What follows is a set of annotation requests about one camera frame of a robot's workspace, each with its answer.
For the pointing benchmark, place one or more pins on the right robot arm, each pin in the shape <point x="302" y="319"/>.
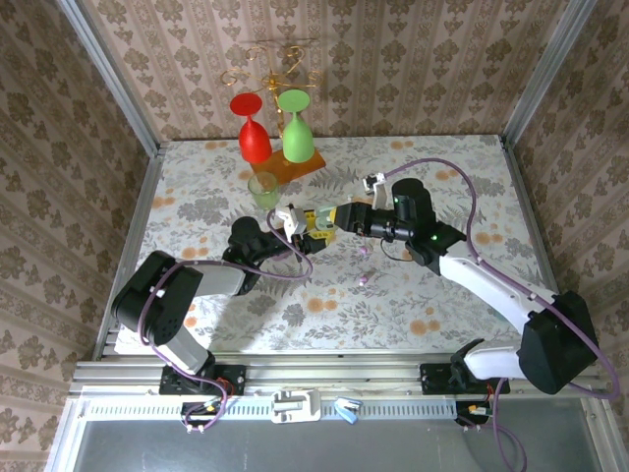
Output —
<point x="491" y="285"/>

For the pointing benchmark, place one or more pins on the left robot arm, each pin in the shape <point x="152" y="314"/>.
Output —
<point x="216" y="280"/>

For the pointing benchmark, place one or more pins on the clear green tumbler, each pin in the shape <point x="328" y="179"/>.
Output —
<point x="264" y="194"/>

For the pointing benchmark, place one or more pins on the green wine glass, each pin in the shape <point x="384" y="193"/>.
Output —
<point x="297" y="142"/>

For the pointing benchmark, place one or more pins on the red wine glass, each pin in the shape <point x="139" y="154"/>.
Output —
<point x="254" y="140"/>

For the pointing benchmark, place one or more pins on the blue clip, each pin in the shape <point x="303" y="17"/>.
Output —
<point x="348" y="410"/>

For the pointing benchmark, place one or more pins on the grey metal panel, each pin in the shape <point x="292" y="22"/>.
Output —
<point x="319" y="447"/>

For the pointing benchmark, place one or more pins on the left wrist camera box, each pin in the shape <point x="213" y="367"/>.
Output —
<point x="291" y="220"/>

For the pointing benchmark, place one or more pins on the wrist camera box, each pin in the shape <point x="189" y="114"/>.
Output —
<point x="376" y="189"/>
<point x="291" y="220"/>

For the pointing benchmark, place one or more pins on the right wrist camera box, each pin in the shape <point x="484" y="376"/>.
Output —
<point x="376" y="189"/>

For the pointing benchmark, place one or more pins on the aluminium table side rail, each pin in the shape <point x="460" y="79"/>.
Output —
<point x="533" y="221"/>
<point x="137" y="216"/>

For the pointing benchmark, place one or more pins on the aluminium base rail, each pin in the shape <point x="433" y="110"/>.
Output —
<point x="334" y="373"/>

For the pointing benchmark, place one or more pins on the white plastic bracket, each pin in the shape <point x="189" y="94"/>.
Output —
<point x="295" y="405"/>

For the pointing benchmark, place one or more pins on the aluminium frame post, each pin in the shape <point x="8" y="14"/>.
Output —
<point x="548" y="74"/>
<point x="110" y="78"/>

